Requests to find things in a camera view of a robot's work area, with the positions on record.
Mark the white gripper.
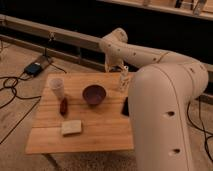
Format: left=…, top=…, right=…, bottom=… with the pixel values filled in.
left=105, top=57, right=124, bottom=72

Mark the clear plastic bottle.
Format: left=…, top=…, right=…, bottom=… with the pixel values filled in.
left=119, top=66, right=129, bottom=92

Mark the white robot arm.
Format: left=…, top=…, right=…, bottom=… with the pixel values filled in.
left=99, top=28, right=209, bottom=171

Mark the purple bowl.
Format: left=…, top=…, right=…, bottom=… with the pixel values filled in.
left=82, top=85, right=106, bottom=105

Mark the translucent plastic cup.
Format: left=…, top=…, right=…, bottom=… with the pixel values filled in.
left=49, top=78, right=65, bottom=101

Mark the wooden table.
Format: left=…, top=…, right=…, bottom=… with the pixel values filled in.
left=26, top=73, right=133, bottom=154

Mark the brown red oblong object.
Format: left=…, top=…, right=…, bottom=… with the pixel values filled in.
left=60, top=98, right=68, bottom=115

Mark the beige sponge block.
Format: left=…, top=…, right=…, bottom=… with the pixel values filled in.
left=61, top=120, right=82, bottom=135

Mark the black floor cable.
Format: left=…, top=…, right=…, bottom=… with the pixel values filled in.
left=0, top=75, right=42, bottom=145

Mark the black cable right side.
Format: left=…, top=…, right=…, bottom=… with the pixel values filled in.
left=186, top=98, right=213, bottom=163

